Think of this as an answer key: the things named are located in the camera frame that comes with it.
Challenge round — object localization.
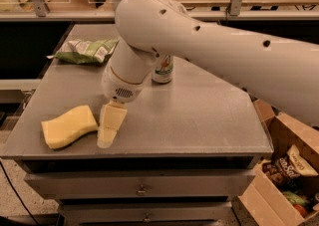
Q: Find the yellow wavy sponge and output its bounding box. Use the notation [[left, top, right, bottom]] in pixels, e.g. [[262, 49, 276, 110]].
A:
[[41, 106, 98, 149]]

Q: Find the green red snack bag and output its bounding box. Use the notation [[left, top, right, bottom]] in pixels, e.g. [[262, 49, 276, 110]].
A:
[[282, 191, 319, 218]]

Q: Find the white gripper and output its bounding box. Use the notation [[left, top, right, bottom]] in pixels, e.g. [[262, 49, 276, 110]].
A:
[[97, 61, 151, 148]]

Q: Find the grey drawer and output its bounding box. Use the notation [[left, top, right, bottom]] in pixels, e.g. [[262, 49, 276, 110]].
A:
[[59, 202, 231, 223], [25, 170, 255, 200]]

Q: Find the white 7up soda can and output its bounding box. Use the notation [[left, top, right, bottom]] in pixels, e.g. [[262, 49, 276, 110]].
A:
[[152, 55, 173, 84]]

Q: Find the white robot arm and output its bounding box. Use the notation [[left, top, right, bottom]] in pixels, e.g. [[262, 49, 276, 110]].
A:
[[102, 0, 319, 126]]

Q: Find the black floor cable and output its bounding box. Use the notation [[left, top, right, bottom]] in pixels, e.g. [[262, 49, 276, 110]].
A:
[[0, 159, 42, 226]]

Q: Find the lower grey drawer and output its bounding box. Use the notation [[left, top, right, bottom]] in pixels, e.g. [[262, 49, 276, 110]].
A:
[[59, 202, 231, 223]]

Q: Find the green jalapeno chip bag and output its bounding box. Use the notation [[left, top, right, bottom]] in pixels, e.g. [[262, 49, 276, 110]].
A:
[[48, 39, 119, 65]]

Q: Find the upper grey drawer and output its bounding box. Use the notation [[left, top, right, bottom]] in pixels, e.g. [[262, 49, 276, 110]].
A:
[[25, 170, 255, 200]]

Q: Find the cardboard snack box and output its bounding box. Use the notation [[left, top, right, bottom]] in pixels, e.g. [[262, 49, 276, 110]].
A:
[[239, 100, 319, 226]]

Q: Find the sea salt chip bag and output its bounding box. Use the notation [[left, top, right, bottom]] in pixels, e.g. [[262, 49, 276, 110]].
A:
[[261, 144, 318, 187]]

